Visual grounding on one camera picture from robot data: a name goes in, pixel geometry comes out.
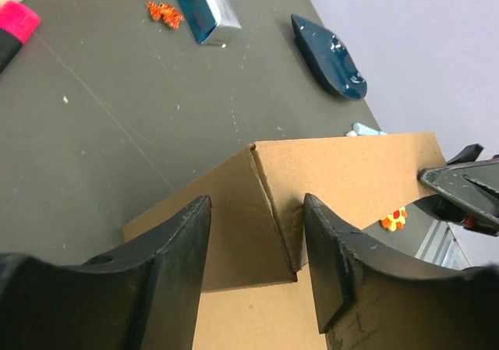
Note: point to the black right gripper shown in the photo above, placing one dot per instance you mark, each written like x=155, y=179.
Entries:
x=467, y=191

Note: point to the black pink highlighter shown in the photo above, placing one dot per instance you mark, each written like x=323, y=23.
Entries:
x=18, y=23

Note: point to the light blue pen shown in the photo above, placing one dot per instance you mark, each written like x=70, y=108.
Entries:
x=359, y=129

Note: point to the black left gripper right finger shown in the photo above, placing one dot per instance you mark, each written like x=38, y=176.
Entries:
x=368, y=295

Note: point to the small orange candy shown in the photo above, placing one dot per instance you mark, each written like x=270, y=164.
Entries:
x=166, y=13

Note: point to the white blue toothpaste box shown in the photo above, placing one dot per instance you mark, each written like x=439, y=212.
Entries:
x=212, y=22

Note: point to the brown cardboard box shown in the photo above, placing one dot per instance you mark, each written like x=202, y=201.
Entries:
x=256, y=290

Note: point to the orange plush flower toy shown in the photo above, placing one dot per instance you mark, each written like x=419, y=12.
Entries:
x=395, y=220

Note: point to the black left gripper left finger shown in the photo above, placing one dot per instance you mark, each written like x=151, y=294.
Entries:
x=143, y=294

